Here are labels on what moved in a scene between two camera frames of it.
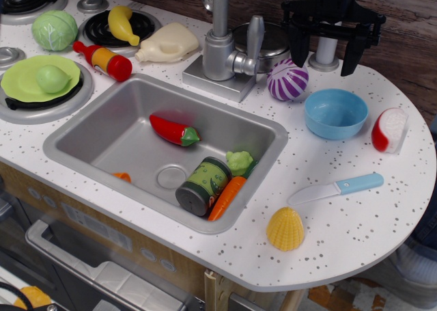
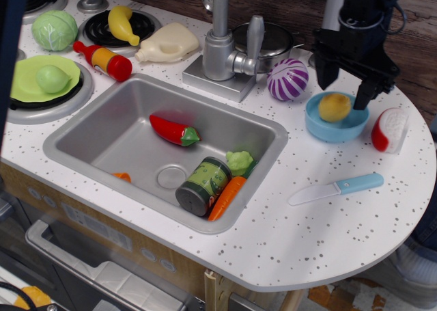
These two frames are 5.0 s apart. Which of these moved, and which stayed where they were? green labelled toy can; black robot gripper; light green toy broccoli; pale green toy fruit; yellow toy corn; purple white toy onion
Moved: black robot gripper; yellow toy corn
Stayed: light green toy broccoli; purple white toy onion; green labelled toy can; pale green toy fruit
